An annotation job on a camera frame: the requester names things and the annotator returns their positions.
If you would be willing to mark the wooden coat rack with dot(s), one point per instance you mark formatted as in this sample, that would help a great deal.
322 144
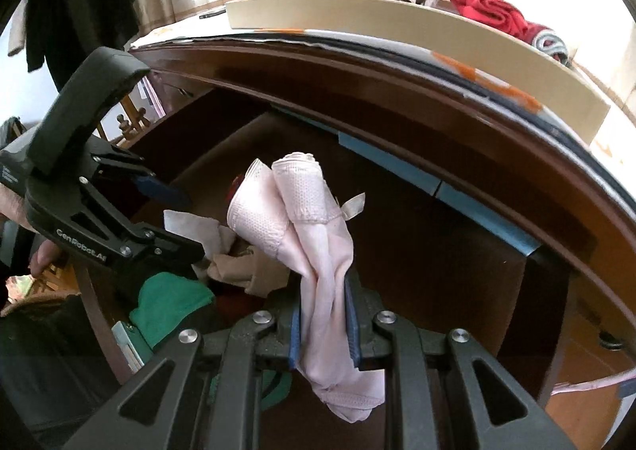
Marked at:
123 123

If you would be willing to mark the cardboard tray box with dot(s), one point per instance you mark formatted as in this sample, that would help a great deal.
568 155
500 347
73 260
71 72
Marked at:
474 46

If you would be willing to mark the person's left hand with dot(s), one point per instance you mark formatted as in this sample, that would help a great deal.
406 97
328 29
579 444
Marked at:
23 249

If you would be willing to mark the tan underwear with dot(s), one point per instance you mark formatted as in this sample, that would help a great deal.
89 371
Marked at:
252 270

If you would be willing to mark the green striped underwear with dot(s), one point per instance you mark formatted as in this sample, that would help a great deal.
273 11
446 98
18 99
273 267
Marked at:
168 304

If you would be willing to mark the light pink mesh underwear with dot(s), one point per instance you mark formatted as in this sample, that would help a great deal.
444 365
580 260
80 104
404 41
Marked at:
287 210

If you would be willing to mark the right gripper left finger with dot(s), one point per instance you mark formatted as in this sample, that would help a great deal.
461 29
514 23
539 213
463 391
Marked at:
289 320

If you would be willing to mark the white persimmon print tablecloth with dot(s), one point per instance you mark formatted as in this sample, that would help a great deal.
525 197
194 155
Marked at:
613 146

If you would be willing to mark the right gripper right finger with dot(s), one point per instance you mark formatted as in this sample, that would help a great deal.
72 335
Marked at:
366 348

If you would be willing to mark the black smartphone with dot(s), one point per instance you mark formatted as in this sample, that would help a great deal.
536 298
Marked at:
213 13

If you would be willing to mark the dark red underwear in drawer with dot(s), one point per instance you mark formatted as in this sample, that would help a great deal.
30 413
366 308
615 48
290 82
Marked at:
234 187

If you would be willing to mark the white grey underwear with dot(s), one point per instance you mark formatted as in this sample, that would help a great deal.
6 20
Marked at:
214 237

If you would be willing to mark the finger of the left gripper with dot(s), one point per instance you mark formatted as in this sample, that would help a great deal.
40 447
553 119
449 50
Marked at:
170 252

